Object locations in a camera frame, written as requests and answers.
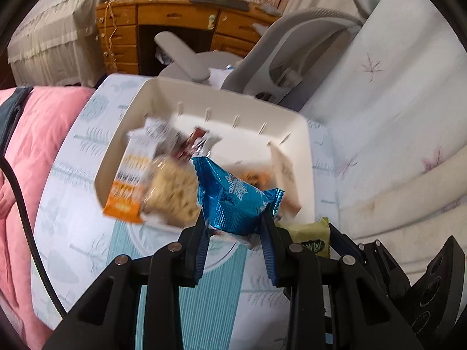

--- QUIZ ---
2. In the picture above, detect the green snack packet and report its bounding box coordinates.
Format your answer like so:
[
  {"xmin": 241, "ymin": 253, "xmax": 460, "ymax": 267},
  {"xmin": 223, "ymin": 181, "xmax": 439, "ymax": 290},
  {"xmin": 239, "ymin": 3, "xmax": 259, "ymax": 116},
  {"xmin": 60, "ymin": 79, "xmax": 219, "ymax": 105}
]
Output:
[{"xmin": 278, "ymin": 217, "xmax": 330, "ymax": 258}]

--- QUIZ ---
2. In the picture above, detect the orange white oats bar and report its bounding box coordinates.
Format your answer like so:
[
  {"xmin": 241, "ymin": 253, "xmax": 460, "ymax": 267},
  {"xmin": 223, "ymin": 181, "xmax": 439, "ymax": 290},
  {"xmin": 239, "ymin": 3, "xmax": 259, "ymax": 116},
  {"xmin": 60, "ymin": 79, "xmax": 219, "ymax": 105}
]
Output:
[{"xmin": 103, "ymin": 117, "xmax": 172, "ymax": 224}]

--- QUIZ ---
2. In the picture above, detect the beige biscuit packet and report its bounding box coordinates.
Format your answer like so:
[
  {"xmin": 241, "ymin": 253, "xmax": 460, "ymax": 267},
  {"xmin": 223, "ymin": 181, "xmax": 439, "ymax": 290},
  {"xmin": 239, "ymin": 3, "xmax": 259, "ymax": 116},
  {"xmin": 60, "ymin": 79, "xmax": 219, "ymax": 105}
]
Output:
[{"xmin": 268, "ymin": 141, "xmax": 302, "ymax": 216}]

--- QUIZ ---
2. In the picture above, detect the puffed rice cake pack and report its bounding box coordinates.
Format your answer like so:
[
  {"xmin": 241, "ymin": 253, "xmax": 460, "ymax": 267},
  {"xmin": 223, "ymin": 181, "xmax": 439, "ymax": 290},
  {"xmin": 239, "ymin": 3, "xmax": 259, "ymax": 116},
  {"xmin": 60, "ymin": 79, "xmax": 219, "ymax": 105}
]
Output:
[{"xmin": 141, "ymin": 155, "xmax": 200, "ymax": 228}]

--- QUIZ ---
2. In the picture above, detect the blue foil snack packet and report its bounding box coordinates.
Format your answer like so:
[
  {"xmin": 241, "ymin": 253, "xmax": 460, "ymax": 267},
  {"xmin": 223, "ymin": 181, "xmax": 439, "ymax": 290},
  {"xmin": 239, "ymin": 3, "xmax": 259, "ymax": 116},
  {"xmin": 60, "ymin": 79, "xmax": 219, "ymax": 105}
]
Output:
[{"xmin": 192, "ymin": 156, "xmax": 284, "ymax": 236}]

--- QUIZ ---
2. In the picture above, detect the golden cookies clear pack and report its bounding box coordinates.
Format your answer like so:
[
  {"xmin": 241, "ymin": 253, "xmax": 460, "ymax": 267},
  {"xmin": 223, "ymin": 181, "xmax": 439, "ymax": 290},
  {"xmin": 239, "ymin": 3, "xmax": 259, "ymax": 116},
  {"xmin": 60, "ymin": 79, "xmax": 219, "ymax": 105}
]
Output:
[{"xmin": 238, "ymin": 167, "xmax": 275, "ymax": 190}]

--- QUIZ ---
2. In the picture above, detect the white plastic storage bin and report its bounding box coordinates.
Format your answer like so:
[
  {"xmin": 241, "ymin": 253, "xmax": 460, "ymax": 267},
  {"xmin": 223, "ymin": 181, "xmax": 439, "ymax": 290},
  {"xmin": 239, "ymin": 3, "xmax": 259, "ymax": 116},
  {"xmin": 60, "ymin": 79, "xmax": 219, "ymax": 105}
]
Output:
[{"xmin": 94, "ymin": 74, "xmax": 316, "ymax": 224}]

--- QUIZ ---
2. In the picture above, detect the grey office chair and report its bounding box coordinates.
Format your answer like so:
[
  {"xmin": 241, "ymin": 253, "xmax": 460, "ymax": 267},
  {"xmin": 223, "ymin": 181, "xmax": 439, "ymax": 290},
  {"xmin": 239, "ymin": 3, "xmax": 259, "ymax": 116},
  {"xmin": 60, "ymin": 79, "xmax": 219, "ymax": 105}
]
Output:
[{"xmin": 154, "ymin": 0, "xmax": 381, "ymax": 104}]

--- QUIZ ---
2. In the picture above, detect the dark blue garment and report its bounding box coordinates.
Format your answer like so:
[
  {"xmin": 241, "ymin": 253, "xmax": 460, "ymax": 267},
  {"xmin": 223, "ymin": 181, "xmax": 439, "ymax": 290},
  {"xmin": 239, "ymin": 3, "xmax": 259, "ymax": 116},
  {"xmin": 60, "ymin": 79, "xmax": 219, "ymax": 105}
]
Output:
[{"xmin": 0, "ymin": 86, "xmax": 33, "ymax": 156}]

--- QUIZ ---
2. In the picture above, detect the wooden desk with drawers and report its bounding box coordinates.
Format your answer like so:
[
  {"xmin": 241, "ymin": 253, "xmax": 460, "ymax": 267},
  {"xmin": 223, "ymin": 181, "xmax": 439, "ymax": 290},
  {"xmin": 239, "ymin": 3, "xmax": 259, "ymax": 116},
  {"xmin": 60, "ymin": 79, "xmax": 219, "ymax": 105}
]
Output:
[{"xmin": 96, "ymin": 0, "xmax": 277, "ymax": 76}]

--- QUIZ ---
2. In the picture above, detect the beige covered furniture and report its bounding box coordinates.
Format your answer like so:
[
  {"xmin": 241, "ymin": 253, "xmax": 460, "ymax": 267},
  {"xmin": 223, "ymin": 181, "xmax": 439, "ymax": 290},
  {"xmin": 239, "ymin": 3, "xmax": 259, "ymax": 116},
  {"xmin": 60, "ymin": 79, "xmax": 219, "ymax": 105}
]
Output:
[{"xmin": 7, "ymin": 0, "xmax": 105, "ymax": 87}]

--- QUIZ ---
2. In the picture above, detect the black cable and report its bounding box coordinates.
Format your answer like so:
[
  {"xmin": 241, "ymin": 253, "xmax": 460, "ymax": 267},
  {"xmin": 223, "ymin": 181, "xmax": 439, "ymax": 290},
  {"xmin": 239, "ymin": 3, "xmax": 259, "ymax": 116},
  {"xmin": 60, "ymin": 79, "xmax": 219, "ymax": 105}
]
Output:
[{"xmin": 0, "ymin": 155, "xmax": 68, "ymax": 318}]

